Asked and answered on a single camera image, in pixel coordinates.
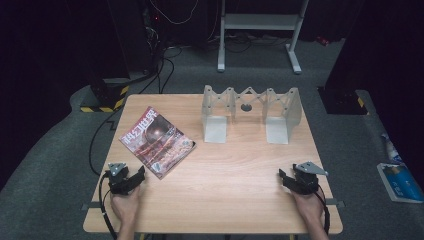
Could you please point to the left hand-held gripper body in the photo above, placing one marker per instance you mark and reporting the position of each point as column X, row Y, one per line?
column 117, row 178

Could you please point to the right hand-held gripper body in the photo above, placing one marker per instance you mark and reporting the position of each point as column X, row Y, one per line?
column 306, row 178

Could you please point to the red science fiction magazine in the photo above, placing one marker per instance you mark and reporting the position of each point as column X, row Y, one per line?
column 156, row 141

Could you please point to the translucent extendable book stand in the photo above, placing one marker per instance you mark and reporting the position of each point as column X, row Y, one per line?
column 280, row 106

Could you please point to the person's right hand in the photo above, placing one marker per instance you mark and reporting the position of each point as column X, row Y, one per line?
column 308, row 206

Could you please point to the person's left hand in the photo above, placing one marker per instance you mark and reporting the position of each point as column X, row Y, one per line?
column 125, row 206

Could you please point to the black stand with striped base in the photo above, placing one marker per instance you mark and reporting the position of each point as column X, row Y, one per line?
column 110, row 86
column 343, row 96

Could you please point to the blue and white packet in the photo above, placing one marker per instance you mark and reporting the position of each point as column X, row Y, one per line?
column 391, row 150
column 401, row 183

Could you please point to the white metal stand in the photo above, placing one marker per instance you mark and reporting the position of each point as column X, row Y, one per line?
column 261, row 21

